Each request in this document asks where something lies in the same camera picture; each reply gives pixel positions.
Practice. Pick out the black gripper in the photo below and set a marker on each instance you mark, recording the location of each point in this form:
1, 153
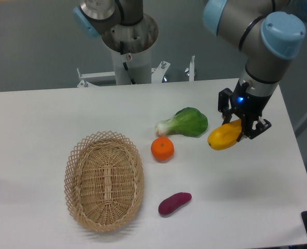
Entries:
247, 101

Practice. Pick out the yellow mango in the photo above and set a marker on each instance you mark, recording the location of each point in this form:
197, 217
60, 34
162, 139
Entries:
225, 136

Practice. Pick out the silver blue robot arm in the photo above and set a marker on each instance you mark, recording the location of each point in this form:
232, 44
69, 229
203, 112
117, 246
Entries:
269, 37

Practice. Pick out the green bok choy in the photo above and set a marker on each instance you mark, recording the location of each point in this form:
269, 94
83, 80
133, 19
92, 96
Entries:
188, 121

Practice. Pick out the orange tangerine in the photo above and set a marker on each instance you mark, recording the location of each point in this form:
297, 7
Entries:
162, 148

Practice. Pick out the purple sweet potato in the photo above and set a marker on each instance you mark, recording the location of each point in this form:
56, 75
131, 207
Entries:
172, 203

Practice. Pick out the woven wicker basket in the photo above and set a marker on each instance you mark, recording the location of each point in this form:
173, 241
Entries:
104, 181

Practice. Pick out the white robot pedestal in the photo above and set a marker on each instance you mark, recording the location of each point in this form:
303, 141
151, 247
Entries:
130, 48

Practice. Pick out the white metal base frame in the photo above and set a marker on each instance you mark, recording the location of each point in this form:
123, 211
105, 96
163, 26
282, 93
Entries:
158, 75

